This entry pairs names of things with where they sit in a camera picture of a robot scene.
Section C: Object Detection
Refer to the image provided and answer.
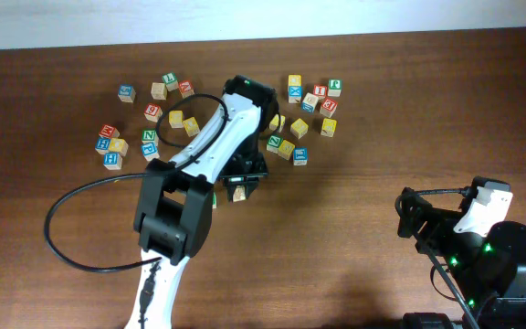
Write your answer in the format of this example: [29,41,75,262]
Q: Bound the green letter L block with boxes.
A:
[162,72,179,91]

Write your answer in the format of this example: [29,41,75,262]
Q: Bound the red letter E block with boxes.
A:
[320,98,338,118]

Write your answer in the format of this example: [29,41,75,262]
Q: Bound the red letter A block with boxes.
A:
[179,80,195,99]

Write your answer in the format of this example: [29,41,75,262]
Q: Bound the blue letter X block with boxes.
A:
[288,86,302,103]

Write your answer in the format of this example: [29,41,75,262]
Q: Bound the red letter M block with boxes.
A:
[99,124,120,139]

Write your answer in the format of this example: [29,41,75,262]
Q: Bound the yellow block top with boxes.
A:
[288,74,302,87]

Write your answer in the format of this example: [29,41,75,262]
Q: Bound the green letter Z block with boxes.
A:
[267,134,283,154]

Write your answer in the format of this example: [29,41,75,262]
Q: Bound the blue letter h block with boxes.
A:
[95,137,110,154]
[103,153,122,170]

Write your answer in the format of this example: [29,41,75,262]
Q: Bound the green letter N block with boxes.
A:
[142,130,159,145]

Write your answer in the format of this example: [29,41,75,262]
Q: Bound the yellow letter S block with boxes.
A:
[232,186,247,202]

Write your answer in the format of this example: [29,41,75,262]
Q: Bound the yellow tilted block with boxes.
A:
[183,117,200,137]

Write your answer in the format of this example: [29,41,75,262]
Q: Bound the blue letter L block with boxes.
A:
[293,147,309,166]

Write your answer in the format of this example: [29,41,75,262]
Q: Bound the red number 6 block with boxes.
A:
[143,103,163,122]

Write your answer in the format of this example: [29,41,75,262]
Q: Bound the yellow block beside Q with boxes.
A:
[268,114,286,133]

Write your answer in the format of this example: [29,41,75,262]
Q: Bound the yellow block beside H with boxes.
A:
[109,138,129,157]

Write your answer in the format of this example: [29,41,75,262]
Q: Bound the red letter I block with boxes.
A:
[312,85,328,101]

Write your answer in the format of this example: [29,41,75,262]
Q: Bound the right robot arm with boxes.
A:
[394,176,526,329]

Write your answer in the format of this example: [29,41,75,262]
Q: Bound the plain wooden block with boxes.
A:
[151,82,168,101]

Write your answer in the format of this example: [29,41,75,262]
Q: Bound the blue letter H block lower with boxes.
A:
[103,153,122,170]

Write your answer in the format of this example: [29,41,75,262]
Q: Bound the blue letter P block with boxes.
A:
[141,143,160,162]

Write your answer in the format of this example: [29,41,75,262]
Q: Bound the blue letter H block upper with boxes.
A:
[95,137,110,154]

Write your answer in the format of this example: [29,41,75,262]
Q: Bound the yellow block left cluster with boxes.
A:
[168,111,184,129]

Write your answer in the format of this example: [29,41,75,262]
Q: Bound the green letter J block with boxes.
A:
[327,79,342,97]

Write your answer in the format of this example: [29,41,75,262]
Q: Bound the wooden block blue side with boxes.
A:
[301,93,319,113]

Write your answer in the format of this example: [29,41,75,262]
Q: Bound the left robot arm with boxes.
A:
[126,75,279,328]

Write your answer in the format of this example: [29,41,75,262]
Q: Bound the blue number 5 block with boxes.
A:
[118,84,136,103]

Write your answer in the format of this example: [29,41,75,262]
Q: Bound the yellow block right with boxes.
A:
[321,118,337,137]

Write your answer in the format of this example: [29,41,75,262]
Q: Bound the yellow letter G block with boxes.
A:
[278,140,295,160]

